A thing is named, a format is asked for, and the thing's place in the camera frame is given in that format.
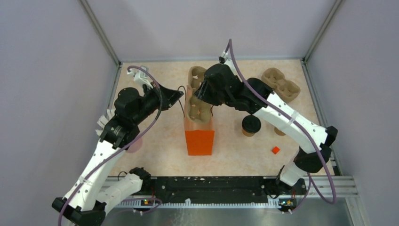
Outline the orange paper bag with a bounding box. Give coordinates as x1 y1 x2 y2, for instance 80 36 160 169
183 88 215 156

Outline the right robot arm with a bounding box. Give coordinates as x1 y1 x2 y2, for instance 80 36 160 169
194 63 337 194

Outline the single brown paper cup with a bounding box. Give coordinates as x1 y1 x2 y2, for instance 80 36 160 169
242 129 256 137

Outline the white plastic stirrers bundle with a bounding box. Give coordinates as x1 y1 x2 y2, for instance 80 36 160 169
95 109 115 136

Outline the pink plastic cup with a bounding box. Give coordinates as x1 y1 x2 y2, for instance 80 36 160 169
126 138 143 153

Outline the purple cable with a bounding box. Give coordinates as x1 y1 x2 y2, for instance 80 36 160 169
225 39 338 205
58 65 164 226

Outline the single pulp cup carrier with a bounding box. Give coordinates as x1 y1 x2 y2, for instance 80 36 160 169
184 66 212 124

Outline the stack of brown paper cups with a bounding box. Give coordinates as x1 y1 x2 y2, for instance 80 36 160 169
274 127 286 136

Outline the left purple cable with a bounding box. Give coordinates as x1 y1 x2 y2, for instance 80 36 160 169
58 65 164 226

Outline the single black cup lid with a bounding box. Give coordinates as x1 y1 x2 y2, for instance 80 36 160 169
241 115 262 134

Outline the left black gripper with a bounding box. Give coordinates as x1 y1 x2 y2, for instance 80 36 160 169
132 80 184 125

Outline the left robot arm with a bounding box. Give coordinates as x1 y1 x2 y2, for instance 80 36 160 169
52 85 183 226

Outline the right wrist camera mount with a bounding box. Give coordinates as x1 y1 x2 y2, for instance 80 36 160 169
219 50 234 68

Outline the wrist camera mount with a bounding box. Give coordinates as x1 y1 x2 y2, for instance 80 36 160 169
127 66 154 92
219 50 234 68

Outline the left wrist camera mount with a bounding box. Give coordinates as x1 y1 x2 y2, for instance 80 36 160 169
127 66 154 92

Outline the brown pulp cup carrier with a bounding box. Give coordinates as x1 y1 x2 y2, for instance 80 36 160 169
261 68 301 103

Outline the small red cube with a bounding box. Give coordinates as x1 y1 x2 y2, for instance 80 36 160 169
271 146 280 154

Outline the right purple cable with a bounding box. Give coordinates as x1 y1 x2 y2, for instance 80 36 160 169
225 39 338 205

